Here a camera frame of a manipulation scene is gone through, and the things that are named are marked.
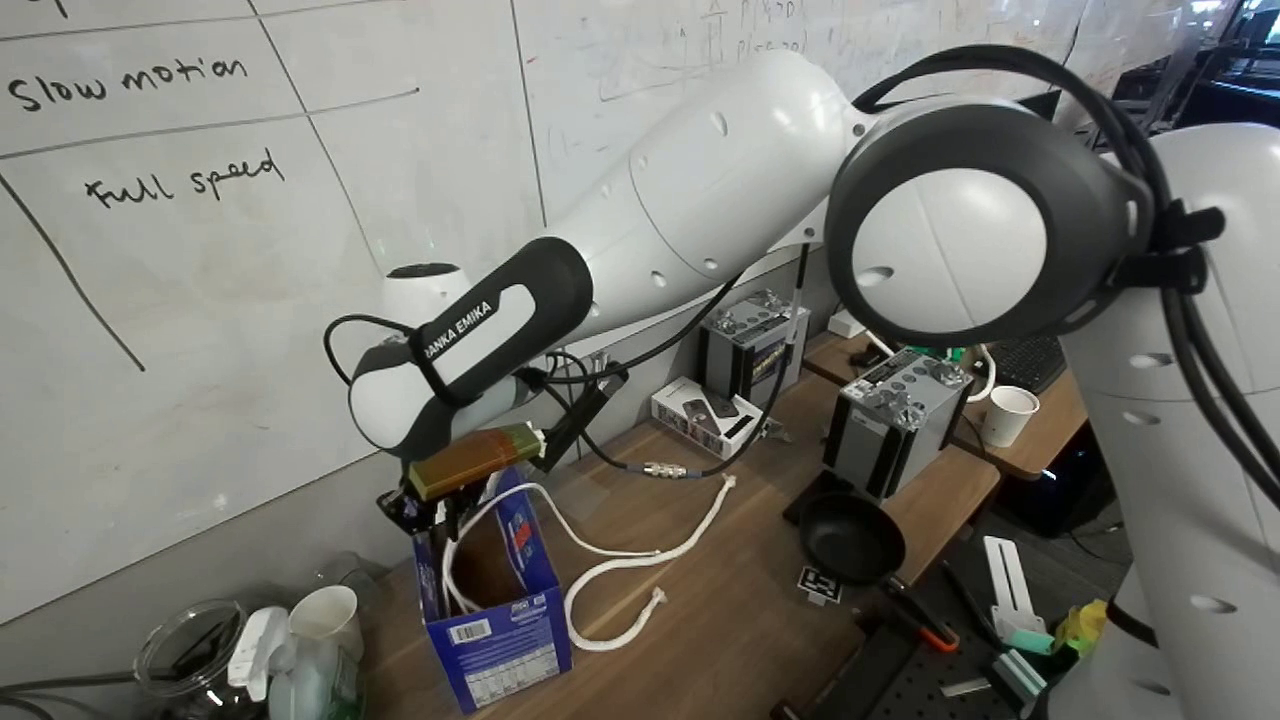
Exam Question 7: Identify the grey battery with foil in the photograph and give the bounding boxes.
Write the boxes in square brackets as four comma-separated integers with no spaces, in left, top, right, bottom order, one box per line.
[818,343,979,502]

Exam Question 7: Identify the blue snack cardboard box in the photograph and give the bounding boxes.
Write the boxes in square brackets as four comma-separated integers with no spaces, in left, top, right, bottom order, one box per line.
[406,463,578,720]

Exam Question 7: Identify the black round bowl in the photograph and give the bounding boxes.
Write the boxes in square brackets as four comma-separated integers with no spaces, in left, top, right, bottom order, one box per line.
[790,467,910,587]

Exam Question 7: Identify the black cylindrical handle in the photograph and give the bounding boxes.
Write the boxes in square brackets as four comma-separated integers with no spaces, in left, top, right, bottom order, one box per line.
[532,357,630,473]

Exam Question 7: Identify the yellow green small tool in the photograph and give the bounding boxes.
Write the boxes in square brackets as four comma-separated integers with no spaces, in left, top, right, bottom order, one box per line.
[1048,597,1115,664]

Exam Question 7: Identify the grey Dominator battery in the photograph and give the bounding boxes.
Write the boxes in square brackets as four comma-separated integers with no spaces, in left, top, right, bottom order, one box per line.
[693,285,814,406]

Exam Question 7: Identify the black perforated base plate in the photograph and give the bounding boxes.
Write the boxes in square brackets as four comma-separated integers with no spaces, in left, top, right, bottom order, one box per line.
[772,528,1152,720]

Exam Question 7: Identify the small white product box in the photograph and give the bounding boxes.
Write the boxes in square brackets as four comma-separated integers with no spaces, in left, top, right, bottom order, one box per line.
[647,372,767,463]

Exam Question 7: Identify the white whiteboard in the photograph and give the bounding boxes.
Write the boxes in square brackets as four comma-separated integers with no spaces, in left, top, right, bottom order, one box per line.
[0,0,1203,631]

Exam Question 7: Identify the black white fiducial tag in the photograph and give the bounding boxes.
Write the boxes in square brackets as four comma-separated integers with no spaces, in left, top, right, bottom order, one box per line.
[790,565,844,611]

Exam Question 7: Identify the translucent spray bottle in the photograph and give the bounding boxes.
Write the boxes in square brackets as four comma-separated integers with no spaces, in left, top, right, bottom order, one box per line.
[223,580,366,720]

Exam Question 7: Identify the white plastic rail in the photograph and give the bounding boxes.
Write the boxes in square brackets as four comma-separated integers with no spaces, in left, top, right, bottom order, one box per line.
[979,528,1052,644]

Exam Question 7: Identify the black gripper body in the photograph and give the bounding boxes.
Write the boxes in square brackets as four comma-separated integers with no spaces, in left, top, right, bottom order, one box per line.
[375,476,470,539]

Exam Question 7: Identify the thick white braided rope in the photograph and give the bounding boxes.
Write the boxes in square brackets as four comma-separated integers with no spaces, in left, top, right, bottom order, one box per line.
[561,473,742,662]

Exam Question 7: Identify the thin white cord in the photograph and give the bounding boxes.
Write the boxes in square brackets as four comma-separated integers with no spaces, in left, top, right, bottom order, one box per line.
[434,476,662,621]

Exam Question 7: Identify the black orange bar clamp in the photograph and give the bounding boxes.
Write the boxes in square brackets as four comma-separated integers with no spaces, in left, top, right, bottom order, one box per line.
[822,576,963,720]

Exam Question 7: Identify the white paper cup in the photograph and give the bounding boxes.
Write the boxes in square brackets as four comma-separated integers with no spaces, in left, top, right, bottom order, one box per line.
[974,382,1044,455]

